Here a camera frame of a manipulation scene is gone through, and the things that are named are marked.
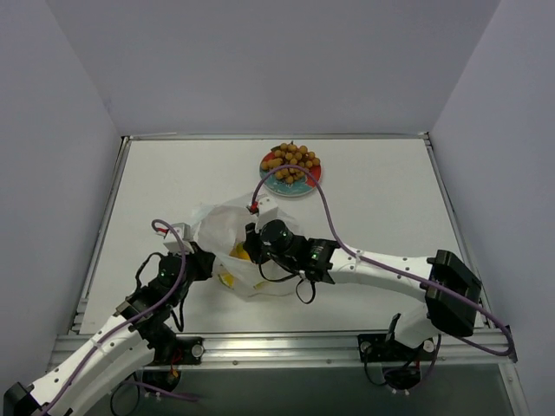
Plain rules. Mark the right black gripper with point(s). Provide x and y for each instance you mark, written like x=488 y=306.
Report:
x=251 y=241

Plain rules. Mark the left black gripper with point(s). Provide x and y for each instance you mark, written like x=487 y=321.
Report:
x=205 y=261

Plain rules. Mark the fake yellow green mango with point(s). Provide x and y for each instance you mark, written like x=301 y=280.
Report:
x=239 y=252

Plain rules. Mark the white printed plastic bag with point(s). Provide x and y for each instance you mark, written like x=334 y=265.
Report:
x=220 y=229

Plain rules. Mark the fake longan fruit bunch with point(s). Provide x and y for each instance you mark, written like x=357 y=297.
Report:
x=293 y=164

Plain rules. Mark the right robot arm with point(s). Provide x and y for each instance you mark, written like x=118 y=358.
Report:
x=446 y=290

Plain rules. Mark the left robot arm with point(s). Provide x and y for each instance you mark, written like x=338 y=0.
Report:
x=136 y=335

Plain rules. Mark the red floral plate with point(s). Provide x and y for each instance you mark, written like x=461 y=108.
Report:
x=289 y=191

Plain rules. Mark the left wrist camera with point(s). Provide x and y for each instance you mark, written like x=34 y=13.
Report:
x=177 y=238

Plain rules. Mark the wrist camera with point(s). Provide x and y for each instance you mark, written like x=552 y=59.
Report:
x=264 y=210
x=177 y=238

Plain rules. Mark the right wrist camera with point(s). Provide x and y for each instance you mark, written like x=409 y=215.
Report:
x=264 y=210

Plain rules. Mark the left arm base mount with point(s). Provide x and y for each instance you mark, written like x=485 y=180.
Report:
x=163 y=372

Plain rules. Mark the aluminium front rail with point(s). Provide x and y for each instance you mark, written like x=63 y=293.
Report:
x=302 y=350

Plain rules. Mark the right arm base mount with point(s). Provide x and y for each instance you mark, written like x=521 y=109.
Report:
x=388 y=363

